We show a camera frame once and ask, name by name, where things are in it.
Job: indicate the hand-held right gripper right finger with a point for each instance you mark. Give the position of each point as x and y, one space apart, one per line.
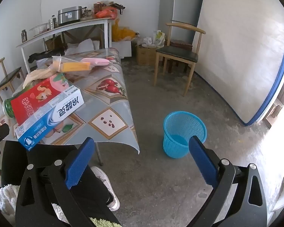
203 163

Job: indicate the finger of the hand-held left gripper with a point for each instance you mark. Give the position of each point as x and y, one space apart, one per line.
1 132

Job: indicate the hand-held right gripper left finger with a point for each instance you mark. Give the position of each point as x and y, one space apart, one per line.
79 163

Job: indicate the blue plastic waste basket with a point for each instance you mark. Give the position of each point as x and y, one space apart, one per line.
179 125

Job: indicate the red printed carton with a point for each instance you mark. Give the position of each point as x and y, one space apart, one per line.
37 97

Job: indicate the blue white toothpaste box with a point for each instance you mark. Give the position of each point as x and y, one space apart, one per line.
61 108

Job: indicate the brown paper bag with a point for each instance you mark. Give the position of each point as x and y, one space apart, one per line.
37 74

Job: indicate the clear plastic food container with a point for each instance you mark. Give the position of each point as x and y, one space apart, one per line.
59 61

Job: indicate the pink mesh sponge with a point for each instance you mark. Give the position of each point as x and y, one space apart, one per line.
97 61

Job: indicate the grey metal table leg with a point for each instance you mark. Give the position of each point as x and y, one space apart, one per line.
99 155

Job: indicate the green glass bottle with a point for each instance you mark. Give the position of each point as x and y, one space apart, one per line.
7 107

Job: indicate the white shoe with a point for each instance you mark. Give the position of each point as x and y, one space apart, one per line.
104 177

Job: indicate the white fluffy robe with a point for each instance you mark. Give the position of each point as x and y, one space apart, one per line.
7 201

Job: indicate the wooden chair black seat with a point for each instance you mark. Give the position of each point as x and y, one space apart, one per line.
177 52
10 75

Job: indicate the fruit print tablecloth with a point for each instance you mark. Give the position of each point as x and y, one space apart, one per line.
104 94

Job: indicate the black cloth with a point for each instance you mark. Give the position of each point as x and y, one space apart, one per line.
37 56

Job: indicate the orange snack packet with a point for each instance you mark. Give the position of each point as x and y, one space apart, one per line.
75 66

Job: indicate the small steel jar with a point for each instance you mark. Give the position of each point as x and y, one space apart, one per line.
24 36

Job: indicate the white mattress blue edge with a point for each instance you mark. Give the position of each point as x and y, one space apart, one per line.
239 52

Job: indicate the white plastic bag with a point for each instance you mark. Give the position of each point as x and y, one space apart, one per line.
82 45

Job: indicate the dark wooden stool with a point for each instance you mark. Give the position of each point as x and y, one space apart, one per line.
179 45

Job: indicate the steel cup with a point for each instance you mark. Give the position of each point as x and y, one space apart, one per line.
53 22

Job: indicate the cardboard box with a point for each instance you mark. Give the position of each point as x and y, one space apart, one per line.
145 55

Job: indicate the white green carton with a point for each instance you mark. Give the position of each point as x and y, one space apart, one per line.
159 36

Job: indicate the steel rice cooker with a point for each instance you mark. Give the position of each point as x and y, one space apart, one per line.
69 15

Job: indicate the yellow plastic bag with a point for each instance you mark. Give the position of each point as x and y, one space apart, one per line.
125 34

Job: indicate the white side table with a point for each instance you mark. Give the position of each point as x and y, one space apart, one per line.
85 22

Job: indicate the orange plastic bag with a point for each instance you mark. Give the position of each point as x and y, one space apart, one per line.
106 13

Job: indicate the grey refrigerator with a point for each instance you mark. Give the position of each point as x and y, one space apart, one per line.
179 4

